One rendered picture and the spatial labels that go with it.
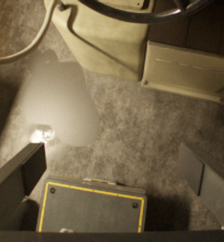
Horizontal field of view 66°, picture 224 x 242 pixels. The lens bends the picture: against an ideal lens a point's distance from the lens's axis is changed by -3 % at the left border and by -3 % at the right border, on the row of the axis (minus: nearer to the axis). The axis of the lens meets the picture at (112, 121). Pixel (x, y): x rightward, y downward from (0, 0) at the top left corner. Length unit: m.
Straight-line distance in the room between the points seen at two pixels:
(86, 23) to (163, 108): 0.89
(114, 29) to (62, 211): 1.18
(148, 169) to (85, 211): 0.59
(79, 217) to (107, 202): 0.21
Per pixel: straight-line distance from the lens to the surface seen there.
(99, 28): 1.14
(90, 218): 1.29
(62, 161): 1.62
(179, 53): 1.12
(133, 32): 1.11
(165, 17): 0.47
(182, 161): 0.17
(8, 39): 2.26
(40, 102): 1.77
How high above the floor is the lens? 1.50
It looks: 79 degrees down
